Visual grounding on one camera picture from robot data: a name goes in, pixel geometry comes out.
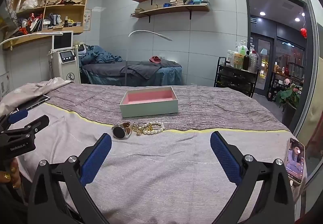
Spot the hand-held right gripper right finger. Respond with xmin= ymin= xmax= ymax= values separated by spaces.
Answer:
xmin=210 ymin=131 xmax=296 ymax=224

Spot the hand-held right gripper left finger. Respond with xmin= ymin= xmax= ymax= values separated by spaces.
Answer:
xmin=27 ymin=133 xmax=112 ymax=224

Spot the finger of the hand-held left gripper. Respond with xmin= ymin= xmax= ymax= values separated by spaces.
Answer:
xmin=0 ymin=109 xmax=29 ymax=136
xmin=5 ymin=115 xmax=50 ymax=136

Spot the beige watch strap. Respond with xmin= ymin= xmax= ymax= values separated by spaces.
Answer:
xmin=112 ymin=122 xmax=133 ymax=140

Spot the thin gold chain bracelet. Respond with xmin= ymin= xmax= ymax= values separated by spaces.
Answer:
xmin=132 ymin=123 xmax=145 ymax=136

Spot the pearl bracelet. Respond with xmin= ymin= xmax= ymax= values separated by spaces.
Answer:
xmin=148 ymin=121 xmax=166 ymax=135

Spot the green box with pink lining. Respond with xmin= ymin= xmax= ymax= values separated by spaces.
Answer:
xmin=119 ymin=86 xmax=179 ymax=118

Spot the person's left hand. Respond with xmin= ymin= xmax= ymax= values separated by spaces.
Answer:
xmin=0 ymin=157 xmax=24 ymax=190

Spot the dark tablet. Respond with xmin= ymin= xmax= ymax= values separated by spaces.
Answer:
xmin=15 ymin=94 xmax=50 ymax=112

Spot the beige patterned quilt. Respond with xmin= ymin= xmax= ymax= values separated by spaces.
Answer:
xmin=0 ymin=77 xmax=75 ymax=116

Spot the grey striped blanket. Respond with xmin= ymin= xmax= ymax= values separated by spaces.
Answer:
xmin=44 ymin=83 xmax=290 ymax=132

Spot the white beauty machine with screen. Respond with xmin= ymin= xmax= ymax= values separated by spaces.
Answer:
xmin=47 ymin=31 xmax=81 ymax=84

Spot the smartphone with lit screen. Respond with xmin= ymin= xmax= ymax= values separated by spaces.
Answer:
xmin=285 ymin=137 xmax=306 ymax=184

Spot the curved white-edged shelf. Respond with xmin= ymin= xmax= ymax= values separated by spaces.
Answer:
xmin=0 ymin=32 xmax=63 ymax=50

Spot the black trolley cart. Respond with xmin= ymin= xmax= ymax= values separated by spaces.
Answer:
xmin=214 ymin=57 xmax=259 ymax=98

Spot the green potted plant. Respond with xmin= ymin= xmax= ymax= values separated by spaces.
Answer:
xmin=275 ymin=84 xmax=302 ymax=126

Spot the crumpled blue duvet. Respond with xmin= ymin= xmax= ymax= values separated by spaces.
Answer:
xmin=79 ymin=45 xmax=123 ymax=64

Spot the dark grey blanket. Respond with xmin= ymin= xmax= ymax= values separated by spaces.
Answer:
xmin=82 ymin=60 xmax=181 ymax=79

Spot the group of bottles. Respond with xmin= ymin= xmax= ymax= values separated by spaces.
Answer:
xmin=226 ymin=40 xmax=259 ymax=73

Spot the massage bed with blue cover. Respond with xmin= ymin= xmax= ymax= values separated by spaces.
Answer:
xmin=80 ymin=61 xmax=182 ymax=87

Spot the wooden cubby shelf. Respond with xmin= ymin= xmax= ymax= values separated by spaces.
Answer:
xmin=6 ymin=0 xmax=90 ymax=38

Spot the white arc floor lamp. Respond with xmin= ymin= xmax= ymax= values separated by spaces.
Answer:
xmin=125 ymin=30 xmax=173 ymax=86

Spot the red hanging ornament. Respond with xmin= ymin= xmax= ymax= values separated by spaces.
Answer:
xmin=300 ymin=12 xmax=308 ymax=39

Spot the wall poster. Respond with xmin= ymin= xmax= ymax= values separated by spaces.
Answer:
xmin=83 ymin=9 xmax=91 ymax=31

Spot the dark door frame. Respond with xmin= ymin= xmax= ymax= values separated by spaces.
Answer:
xmin=243 ymin=0 xmax=315 ymax=136

